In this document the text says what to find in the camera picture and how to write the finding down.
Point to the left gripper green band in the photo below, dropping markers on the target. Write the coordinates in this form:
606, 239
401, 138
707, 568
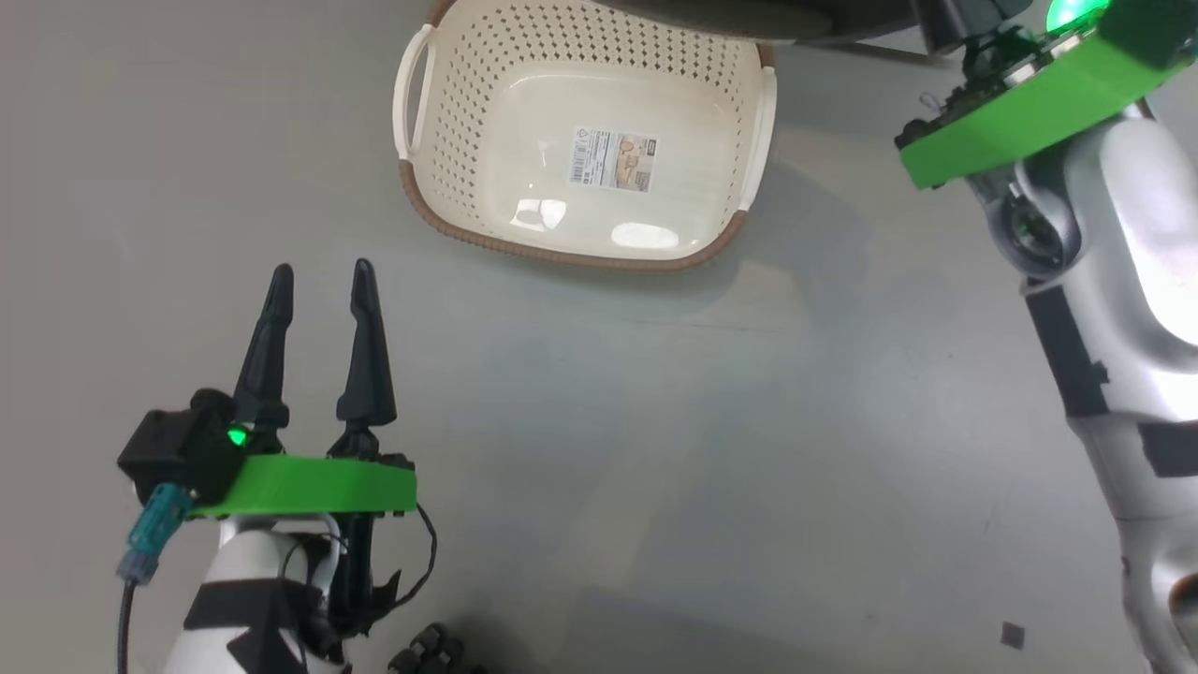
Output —
309, 487

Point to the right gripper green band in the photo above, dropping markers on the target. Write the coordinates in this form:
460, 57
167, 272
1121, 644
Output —
1020, 117

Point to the dark round washing machine door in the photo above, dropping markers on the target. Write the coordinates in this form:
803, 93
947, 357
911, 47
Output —
730, 19

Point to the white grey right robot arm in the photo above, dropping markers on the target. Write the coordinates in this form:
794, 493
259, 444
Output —
1123, 281

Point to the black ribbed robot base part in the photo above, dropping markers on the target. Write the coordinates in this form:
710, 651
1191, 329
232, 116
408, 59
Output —
429, 651

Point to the cream perforated laundry basket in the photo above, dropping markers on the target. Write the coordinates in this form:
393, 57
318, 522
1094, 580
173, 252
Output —
524, 103

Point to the white barcode sticker in basket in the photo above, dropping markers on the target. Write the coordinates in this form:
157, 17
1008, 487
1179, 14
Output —
613, 159

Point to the small dark square floor scrap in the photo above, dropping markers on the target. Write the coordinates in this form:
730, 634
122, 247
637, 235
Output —
1013, 636

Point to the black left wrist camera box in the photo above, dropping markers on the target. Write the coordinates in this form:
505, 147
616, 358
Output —
178, 449

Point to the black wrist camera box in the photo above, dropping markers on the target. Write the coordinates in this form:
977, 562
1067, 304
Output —
178, 449
1156, 23

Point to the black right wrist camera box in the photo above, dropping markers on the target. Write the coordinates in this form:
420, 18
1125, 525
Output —
1156, 23

